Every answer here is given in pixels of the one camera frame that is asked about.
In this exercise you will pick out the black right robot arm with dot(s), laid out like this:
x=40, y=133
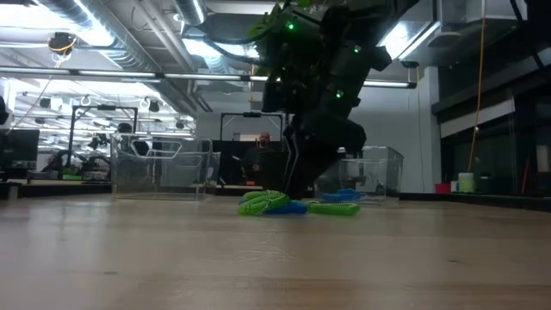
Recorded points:
x=327, y=64

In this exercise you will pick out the red box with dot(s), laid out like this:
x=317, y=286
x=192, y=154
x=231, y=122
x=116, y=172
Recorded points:
x=442, y=188

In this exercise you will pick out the black monitor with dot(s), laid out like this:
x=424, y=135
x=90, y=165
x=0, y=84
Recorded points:
x=19, y=146

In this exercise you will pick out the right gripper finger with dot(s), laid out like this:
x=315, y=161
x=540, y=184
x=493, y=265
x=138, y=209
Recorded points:
x=323, y=165
x=305, y=176

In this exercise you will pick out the clear plastic bin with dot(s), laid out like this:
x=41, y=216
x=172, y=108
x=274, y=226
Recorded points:
x=387, y=172
x=189, y=172

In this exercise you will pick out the bright ceiling light panel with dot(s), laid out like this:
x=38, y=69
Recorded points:
x=404, y=41

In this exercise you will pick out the short ceiling light strip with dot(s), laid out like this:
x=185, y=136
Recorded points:
x=387, y=84

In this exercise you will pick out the large silver ventilation duct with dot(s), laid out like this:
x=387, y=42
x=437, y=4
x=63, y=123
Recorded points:
x=125, y=58

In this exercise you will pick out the long ceiling light strip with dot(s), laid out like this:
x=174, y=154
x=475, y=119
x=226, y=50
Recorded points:
x=116, y=74

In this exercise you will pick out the small silver ventilation duct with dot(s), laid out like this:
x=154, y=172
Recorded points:
x=191, y=10

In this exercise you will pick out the green and white cup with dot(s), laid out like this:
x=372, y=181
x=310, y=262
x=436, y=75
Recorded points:
x=466, y=184

